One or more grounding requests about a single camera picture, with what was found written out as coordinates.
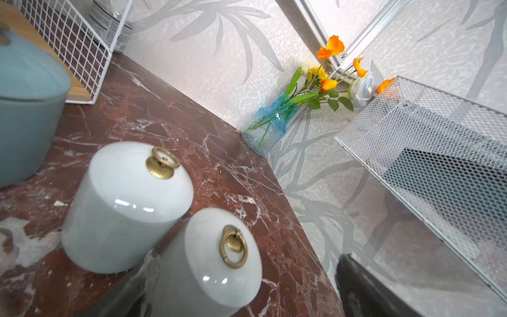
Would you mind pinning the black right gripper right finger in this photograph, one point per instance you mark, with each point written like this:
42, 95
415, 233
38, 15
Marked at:
362, 294

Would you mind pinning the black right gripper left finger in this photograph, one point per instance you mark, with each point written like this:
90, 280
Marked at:
131, 295

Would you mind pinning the green book in basket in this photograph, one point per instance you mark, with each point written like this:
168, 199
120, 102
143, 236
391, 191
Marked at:
468, 195

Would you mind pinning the blue glass vase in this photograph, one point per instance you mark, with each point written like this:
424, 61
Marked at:
270, 124

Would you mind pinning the orange and white flowers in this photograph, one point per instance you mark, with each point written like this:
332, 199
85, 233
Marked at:
312, 87

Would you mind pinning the silver tin can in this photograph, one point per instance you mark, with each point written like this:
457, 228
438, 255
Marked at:
105, 21

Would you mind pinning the white mesh wall basket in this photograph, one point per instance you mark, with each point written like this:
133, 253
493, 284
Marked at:
416, 116

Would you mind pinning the white wire three-tier shelf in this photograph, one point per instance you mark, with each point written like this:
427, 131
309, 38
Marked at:
61, 28

